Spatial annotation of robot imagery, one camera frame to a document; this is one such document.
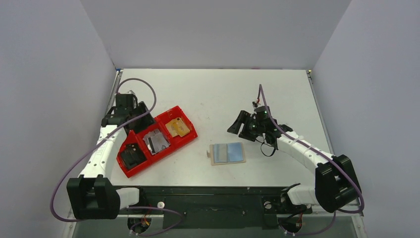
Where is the silver striped card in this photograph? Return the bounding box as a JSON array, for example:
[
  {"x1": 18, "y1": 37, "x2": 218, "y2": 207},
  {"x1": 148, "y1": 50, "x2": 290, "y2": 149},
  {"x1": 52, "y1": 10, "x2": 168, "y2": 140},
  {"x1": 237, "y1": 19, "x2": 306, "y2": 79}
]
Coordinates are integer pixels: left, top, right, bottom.
[{"x1": 143, "y1": 129, "x2": 170, "y2": 155}]

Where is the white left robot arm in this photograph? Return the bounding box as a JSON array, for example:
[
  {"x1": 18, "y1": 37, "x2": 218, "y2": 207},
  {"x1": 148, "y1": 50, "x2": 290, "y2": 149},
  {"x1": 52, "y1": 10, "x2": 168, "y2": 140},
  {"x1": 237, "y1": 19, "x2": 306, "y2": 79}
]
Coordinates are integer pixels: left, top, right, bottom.
[{"x1": 66, "y1": 92, "x2": 154, "y2": 220}]

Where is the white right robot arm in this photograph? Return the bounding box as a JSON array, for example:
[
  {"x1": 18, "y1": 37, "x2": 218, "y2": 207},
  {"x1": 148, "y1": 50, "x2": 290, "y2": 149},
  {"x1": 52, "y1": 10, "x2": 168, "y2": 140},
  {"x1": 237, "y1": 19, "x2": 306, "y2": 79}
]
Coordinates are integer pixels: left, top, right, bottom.
[{"x1": 227, "y1": 106, "x2": 362, "y2": 213}]

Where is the gold card in tray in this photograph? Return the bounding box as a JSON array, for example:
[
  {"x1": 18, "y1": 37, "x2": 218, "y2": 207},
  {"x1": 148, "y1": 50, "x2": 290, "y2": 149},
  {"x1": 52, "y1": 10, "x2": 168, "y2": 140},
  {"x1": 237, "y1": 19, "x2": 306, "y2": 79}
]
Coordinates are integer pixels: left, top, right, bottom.
[{"x1": 165, "y1": 118, "x2": 190, "y2": 137}]

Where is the red plastic tray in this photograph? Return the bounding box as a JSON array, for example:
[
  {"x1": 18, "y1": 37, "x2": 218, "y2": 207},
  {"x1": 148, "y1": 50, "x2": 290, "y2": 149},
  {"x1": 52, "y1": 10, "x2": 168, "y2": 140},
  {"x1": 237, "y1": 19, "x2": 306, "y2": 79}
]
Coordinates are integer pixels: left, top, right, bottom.
[{"x1": 117, "y1": 106, "x2": 198, "y2": 178}]

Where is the black item in tray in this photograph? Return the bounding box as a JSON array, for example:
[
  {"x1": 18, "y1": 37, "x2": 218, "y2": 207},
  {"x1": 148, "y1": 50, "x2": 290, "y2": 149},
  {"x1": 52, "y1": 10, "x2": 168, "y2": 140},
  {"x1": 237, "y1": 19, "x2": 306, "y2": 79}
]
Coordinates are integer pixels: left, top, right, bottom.
[{"x1": 120, "y1": 143, "x2": 147, "y2": 170}]

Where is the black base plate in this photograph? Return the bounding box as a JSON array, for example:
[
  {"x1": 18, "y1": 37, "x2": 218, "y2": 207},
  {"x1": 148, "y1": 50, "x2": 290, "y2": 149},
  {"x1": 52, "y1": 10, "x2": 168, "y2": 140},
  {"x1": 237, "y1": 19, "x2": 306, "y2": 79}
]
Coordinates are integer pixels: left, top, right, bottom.
[{"x1": 130, "y1": 186, "x2": 313, "y2": 230}]

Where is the aluminium frame rail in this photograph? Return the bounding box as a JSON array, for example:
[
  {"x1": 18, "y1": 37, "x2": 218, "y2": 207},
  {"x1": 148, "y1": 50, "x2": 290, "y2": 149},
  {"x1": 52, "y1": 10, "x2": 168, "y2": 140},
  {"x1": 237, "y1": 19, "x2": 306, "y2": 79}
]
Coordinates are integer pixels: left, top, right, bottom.
[{"x1": 67, "y1": 210, "x2": 165, "y2": 219}]

